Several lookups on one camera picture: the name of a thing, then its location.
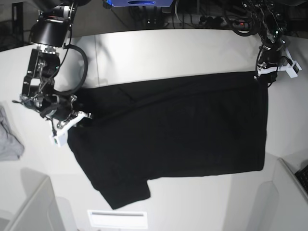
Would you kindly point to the white label plate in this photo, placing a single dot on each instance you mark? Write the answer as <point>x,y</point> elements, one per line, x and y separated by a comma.
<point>118,219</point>

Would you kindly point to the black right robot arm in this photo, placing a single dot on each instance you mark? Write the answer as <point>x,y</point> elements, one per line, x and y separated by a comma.
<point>50,32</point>

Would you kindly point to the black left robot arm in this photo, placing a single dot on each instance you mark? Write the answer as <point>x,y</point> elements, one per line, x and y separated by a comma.
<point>261,19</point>

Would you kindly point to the grey cloth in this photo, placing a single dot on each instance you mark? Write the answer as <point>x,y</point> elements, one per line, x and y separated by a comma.
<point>10,147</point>

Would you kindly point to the black T-shirt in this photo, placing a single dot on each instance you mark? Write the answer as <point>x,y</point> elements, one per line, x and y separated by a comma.
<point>193,126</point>

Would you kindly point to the blue box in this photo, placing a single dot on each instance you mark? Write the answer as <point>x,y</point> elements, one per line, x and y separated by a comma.
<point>146,3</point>

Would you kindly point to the black keyboard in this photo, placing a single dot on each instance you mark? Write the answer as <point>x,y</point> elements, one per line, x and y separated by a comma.
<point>302,176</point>

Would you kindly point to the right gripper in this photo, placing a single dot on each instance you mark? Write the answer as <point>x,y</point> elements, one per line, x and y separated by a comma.
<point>58,107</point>

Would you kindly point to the white side cabinet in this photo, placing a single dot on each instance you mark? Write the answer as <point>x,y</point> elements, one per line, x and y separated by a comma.
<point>42,211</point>

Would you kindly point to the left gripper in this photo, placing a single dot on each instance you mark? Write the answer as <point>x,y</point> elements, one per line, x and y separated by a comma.
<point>271,54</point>

